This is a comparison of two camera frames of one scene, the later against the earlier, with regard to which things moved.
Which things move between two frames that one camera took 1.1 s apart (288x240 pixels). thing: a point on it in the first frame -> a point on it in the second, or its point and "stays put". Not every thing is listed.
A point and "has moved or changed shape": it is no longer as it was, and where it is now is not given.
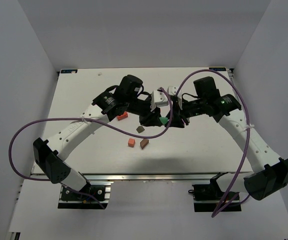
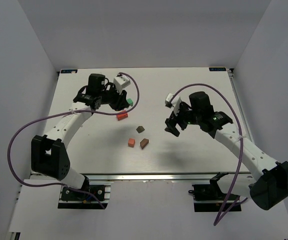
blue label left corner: x=68 y=71 stays put
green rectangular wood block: x=164 y=120 has moved or changed shape
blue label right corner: x=218 y=68 stays put
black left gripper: x=149 y=118 -> x=117 y=99
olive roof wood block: x=140 y=129 stays put
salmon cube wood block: x=131 y=142 stays put
